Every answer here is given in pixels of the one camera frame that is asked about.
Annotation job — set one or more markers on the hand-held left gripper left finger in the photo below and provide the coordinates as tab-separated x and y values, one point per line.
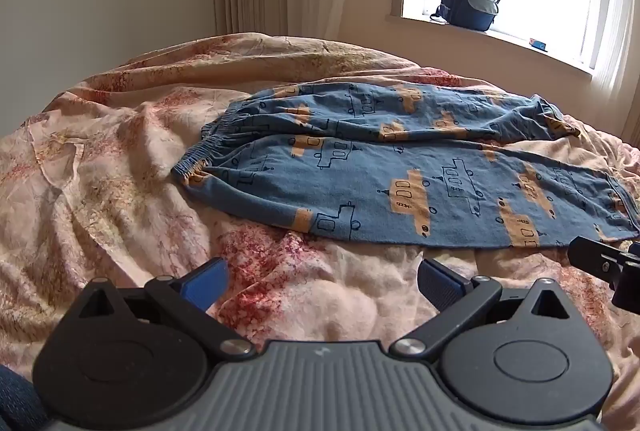
206	282

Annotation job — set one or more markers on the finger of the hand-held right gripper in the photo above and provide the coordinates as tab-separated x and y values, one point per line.
592	256

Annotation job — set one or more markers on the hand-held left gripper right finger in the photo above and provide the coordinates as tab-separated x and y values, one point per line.
440	283

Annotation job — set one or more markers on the blue printed pants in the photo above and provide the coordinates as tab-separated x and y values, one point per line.
400	171

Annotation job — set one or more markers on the pink floral blanket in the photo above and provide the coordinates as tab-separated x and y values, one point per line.
125	191

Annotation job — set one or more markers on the small blue box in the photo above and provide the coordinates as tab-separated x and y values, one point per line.
539	44

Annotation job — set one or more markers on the person's dark blue clothing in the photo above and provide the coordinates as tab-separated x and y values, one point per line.
17	403

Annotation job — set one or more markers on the sheer white curtain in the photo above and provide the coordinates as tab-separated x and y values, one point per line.
617	21

